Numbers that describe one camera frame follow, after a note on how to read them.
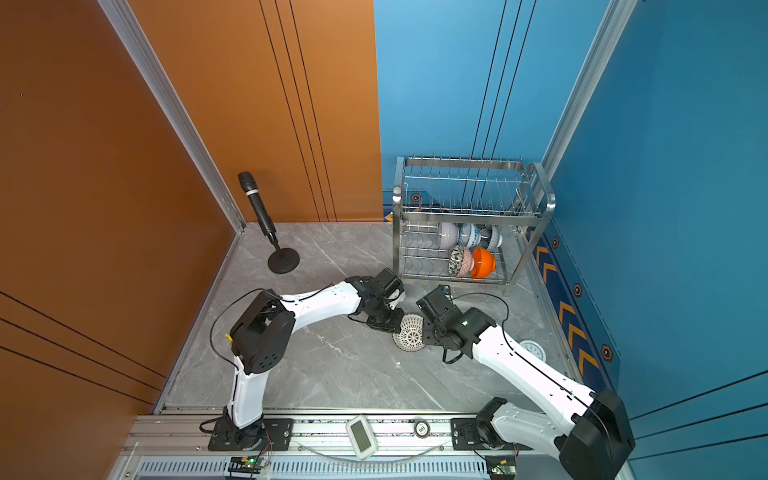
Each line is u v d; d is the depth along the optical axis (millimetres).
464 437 728
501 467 706
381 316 776
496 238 1025
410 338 885
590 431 380
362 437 713
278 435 743
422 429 695
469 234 1023
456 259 1033
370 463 708
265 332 517
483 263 940
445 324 586
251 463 707
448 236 1010
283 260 1081
